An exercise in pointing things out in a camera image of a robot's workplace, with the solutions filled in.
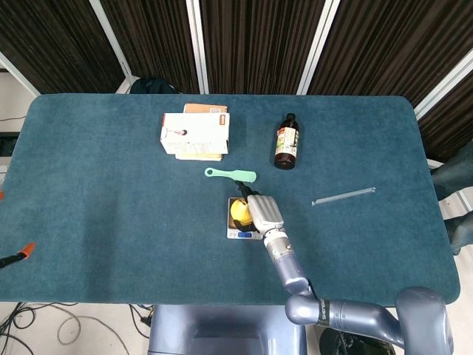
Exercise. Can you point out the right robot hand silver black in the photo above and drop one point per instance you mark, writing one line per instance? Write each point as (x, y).
(264, 212)

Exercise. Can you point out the yellow pear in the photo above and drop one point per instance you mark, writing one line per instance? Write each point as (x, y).
(239, 211)

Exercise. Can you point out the small digital scale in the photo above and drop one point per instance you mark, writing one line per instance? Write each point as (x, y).
(233, 233)

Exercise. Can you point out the right robot arm blue grey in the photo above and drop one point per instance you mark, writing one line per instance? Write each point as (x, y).
(292, 270)

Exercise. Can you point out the mint green scrub brush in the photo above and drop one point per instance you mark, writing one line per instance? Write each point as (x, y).
(229, 174)

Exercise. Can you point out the dark brown glass bottle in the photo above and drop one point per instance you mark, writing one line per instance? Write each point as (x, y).
(285, 148)

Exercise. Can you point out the clear glass stirring rod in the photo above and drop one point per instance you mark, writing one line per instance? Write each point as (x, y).
(343, 196)

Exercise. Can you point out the white cardboard box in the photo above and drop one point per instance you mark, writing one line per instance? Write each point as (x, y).
(196, 131)

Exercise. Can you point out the brown cardboard box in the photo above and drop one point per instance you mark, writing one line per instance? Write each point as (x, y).
(201, 108)

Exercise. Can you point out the blue robot torso base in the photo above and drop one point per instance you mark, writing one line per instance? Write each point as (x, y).
(221, 329)

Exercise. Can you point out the blue fabric table cover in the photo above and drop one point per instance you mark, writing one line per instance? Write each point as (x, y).
(111, 203)

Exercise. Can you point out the black lined trash bin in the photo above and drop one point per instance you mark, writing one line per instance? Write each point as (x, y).
(351, 345)

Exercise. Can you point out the black bag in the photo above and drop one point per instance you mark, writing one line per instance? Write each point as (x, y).
(151, 86)

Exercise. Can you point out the blue denim fabric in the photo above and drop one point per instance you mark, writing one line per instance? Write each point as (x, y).
(456, 174)

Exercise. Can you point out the orange tipped black clamp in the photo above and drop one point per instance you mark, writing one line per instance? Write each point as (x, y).
(26, 250)

